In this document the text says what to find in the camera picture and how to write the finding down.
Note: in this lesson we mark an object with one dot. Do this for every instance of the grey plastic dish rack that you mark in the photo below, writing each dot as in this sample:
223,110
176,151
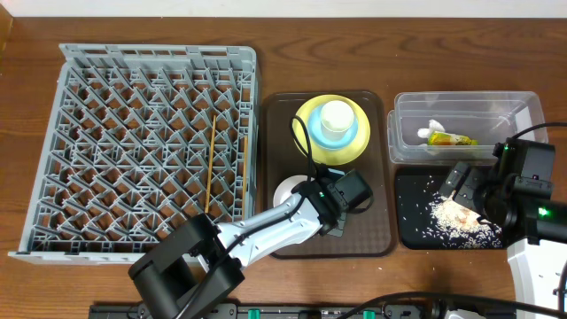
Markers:
125,157

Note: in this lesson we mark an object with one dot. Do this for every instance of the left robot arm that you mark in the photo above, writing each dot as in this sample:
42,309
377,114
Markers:
198,265

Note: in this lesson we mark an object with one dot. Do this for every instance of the wooden chopstick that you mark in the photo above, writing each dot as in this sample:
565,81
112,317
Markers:
210,166
244,182

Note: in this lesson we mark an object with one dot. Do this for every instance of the brown serving tray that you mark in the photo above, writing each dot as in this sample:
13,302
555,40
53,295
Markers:
365,235

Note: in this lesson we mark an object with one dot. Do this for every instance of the cream white cup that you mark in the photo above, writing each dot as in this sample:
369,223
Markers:
337,116

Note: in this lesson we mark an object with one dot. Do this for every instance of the white tissue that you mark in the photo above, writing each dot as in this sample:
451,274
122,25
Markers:
434,127

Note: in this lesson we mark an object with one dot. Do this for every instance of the green yellow snack wrapper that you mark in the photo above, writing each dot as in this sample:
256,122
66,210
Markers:
449,139

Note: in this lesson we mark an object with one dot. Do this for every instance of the light blue bowl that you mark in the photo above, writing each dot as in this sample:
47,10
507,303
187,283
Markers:
315,130

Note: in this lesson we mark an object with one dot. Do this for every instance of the clear plastic bin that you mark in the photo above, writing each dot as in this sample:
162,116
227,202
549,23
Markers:
489,117

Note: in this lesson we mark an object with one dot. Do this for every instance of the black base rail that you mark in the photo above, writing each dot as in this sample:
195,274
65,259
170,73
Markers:
389,311

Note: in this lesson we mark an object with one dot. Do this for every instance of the spilled rice food pile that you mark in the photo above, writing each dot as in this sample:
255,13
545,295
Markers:
460,221

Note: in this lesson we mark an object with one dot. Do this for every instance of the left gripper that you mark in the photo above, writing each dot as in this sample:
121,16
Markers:
335,226

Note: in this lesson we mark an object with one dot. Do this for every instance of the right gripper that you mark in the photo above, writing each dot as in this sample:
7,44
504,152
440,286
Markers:
468,187

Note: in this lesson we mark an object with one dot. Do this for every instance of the yellow plate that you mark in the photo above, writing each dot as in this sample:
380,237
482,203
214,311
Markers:
325,156

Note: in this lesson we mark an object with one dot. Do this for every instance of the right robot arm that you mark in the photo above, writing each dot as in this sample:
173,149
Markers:
532,226

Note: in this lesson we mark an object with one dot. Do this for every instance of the black tray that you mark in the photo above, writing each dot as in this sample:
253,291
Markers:
412,212

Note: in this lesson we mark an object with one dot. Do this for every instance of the white bowl with food residue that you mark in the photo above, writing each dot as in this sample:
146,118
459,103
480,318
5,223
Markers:
283,190

